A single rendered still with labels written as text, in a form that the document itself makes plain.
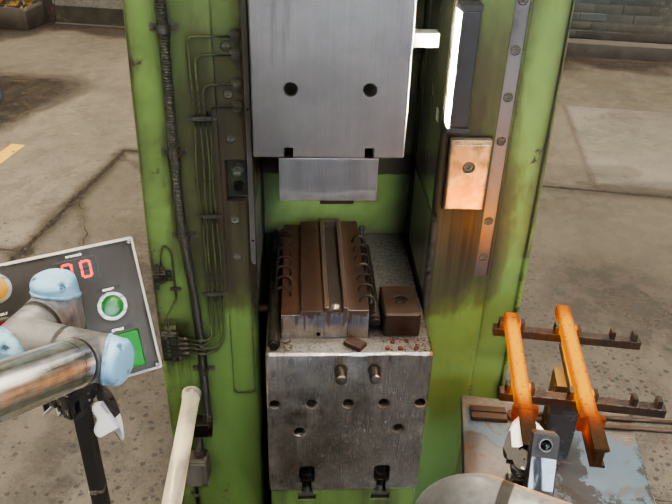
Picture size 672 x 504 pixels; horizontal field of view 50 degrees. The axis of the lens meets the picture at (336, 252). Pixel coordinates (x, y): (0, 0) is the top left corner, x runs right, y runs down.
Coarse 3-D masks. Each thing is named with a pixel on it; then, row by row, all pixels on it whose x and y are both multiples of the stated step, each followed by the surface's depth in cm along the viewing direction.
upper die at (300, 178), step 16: (288, 160) 142; (304, 160) 142; (320, 160) 142; (336, 160) 143; (352, 160) 143; (368, 160) 143; (288, 176) 144; (304, 176) 144; (320, 176) 144; (336, 176) 144; (352, 176) 145; (368, 176) 145; (288, 192) 146; (304, 192) 146; (320, 192) 146; (336, 192) 146; (352, 192) 146; (368, 192) 147
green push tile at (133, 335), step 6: (132, 330) 146; (120, 336) 144; (126, 336) 145; (132, 336) 145; (138, 336) 146; (132, 342) 145; (138, 342) 146; (138, 348) 146; (138, 354) 146; (138, 360) 146; (144, 360) 146
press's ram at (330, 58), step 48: (288, 0) 126; (336, 0) 127; (384, 0) 127; (288, 48) 131; (336, 48) 131; (384, 48) 131; (288, 96) 135; (336, 96) 136; (384, 96) 136; (288, 144) 140; (336, 144) 141; (384, 144) 141
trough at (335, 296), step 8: (328, 224) 196; (328, 232) 193; (336, 232) 191; (328, 240) 190; (336, 240) 189; (328, 248) 186; (336, 248) 186; (328, 256) 183; (336, 256) 183; (328, 264) 179; (336, 264) 180; (328, 272) 176; (336, 272) 176; (328, 280) 173; (336, 280) 173; (328, 288) 170; (336, 288) 170; (328, 296) 167; (336, 296) 168; (328, 304) 162; (336, 312) 162
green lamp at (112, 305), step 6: (108, 300) 144; (114, 300) 144; (120, 300) 145; (102, 306) 144; (108, 306) 144; (114, 306) 144; (120, 306) 145; (108, 312) 144; (114, 312) 144; (120, 312) 145
